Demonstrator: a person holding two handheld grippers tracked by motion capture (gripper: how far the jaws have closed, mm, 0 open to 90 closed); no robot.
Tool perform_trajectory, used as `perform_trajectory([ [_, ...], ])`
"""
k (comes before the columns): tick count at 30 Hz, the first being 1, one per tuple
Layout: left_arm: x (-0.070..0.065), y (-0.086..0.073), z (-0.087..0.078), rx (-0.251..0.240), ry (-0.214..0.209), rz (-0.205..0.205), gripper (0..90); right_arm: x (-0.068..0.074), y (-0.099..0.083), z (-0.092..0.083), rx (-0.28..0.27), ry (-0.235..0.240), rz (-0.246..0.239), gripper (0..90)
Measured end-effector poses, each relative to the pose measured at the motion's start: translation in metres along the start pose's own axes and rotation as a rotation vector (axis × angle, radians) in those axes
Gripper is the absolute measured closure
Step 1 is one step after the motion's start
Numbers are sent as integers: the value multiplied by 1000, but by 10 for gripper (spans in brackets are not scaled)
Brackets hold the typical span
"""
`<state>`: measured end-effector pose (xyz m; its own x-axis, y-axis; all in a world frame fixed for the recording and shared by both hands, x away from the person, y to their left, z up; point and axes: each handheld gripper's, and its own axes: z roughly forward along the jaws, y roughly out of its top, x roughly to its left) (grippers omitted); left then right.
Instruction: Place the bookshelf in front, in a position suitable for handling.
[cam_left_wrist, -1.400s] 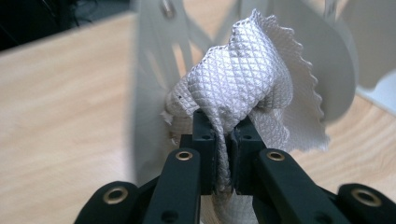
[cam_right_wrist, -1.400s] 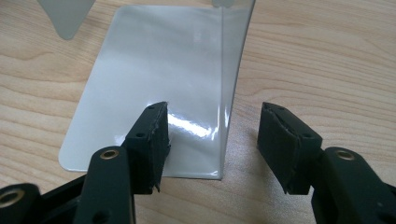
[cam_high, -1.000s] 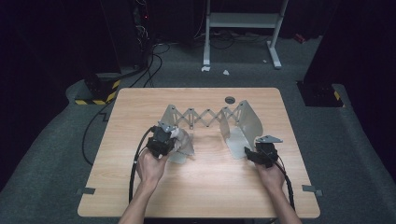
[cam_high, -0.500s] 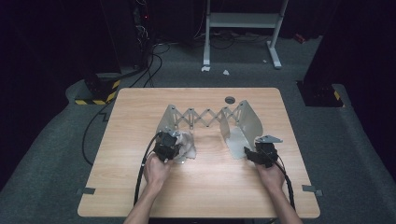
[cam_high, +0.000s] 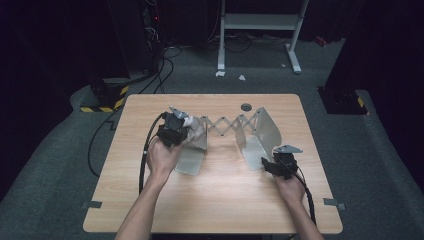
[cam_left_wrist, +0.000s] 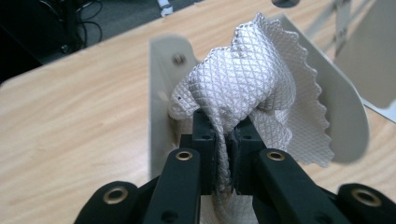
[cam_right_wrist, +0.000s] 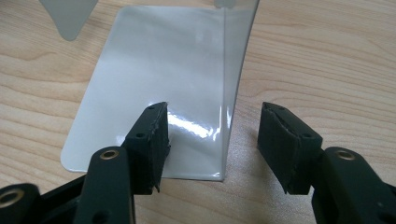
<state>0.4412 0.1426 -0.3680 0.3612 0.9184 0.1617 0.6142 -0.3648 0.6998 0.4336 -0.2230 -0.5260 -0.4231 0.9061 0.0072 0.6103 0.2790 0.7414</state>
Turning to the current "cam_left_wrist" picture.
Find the white textured cloth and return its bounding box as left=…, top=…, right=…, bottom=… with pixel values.
left=167, top=11, right=336, bottom=224

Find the bundle of black floor cables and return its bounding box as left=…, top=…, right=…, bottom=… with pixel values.
left=38, top=0, right=105, bottom=54

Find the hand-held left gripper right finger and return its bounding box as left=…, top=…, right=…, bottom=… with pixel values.
left=232, top=115, right=268, bottom=196

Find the grey table cable grommet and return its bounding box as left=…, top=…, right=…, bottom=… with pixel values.
left=270, top=0, right=301, bottom=9

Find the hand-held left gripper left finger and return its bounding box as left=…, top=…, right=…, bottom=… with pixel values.
left=191, top=108, right=218, bottom=196

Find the expandable grey metal bookend rack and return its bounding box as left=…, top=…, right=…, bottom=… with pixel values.
left=148, top=0, right=396, bottom=181

